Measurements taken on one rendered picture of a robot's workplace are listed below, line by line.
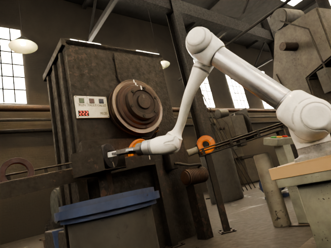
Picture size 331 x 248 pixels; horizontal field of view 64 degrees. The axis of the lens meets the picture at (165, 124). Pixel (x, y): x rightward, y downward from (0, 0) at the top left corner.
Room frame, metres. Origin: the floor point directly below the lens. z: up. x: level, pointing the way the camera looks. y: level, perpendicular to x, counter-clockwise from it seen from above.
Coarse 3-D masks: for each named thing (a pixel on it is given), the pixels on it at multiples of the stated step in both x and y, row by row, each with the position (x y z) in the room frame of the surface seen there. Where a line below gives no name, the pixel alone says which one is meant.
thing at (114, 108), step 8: (128, 80) 2.02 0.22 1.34; (136, 80) 2.07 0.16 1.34; (120, 88) 1.97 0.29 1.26; (112, 96) 1.91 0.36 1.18; (112, 104) 1.91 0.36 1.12; (160, 104) 2.19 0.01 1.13; (112, 112) 1.95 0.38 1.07; (160, 112) 2.18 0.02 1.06; (120, 120) 1.93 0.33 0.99; (160, 120) 2.17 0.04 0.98; (128, 128) 1.97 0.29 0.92; (136, 128) 2.01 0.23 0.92; (152, 128) 2.11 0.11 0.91
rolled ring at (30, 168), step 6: (6, 162) 1.47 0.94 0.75; (12, 162) 1.49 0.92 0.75; (18, 162) 1.51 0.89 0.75; (24, 162) 1.53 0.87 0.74; (30, 162) 1.55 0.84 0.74; (0, 168) 1.46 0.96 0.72; (6, 168) 1.47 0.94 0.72; (30, 168) 1.55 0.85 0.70; (0, 174) 1.45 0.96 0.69; (30, 174) 1.55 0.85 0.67; (0, 180) 1.45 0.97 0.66; (6, 180) 1.47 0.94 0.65
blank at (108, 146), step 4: (104, 144) 1.54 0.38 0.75; (108, 144) 1.57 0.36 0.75; (104, 148) 1.52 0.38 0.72; (108, 148) 1.56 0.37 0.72; (112, 148) 1.60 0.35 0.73; (104, 152) 1.51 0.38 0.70; (104, 156) 1.50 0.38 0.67; (116, 156) 1.63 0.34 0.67; (104, 160) 1.50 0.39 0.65; (108, 160) 1.54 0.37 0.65; (112, 160) 1.58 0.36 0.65; (116, 160) 1.62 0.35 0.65; (104, 164) 1.52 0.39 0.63; (108, 164) 1.53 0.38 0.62; (112, 164) 1.57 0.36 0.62; (116, 164) 1.61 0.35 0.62; (108, 168) 1.55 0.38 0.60
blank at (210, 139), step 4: (204, 136) 2.20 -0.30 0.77; (208, 136) 2.21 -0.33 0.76; (200, 140) 2.20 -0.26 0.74; (204, 140) 2.20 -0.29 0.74; (208, 140) 2.21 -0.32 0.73; (212, 140) 2.21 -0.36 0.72; (200, 144) 2.20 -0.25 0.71; (212, 144) 2.21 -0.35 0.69; (200, 148) 2.20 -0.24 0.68; (208, 148) 2.20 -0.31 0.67; (208, 152) 2.20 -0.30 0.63
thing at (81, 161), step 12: (72, 156) 1.48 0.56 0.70; (84, 156) 1.45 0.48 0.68; (96, 156) 1.43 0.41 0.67; (120, 156) 1.68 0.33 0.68; (72, 168) 1.48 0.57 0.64; (84, 168) 1.46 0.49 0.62; (96, 168) 1.44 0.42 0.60; (120, 168) 1.68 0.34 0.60; (108, 180) 1.58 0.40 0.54; (108, 192) 1.56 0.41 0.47
